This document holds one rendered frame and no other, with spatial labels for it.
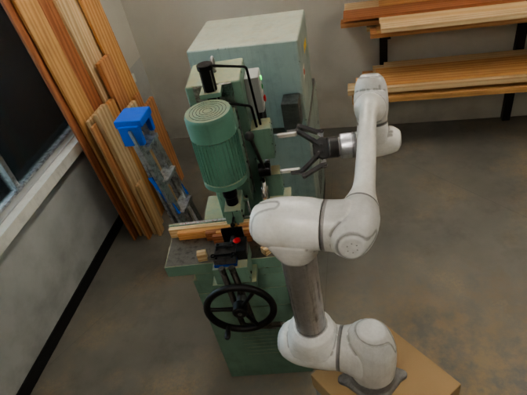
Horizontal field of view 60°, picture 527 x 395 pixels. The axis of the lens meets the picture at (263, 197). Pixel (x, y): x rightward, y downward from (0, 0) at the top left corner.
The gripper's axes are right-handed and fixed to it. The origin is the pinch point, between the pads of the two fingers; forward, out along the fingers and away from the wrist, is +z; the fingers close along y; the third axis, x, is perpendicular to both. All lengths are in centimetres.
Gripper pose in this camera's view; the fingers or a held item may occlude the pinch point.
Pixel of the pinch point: (281, 153)
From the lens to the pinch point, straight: 163.9
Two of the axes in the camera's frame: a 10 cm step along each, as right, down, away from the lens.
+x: -1.4, -2.5, -9.6
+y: -0.7, -9.6, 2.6
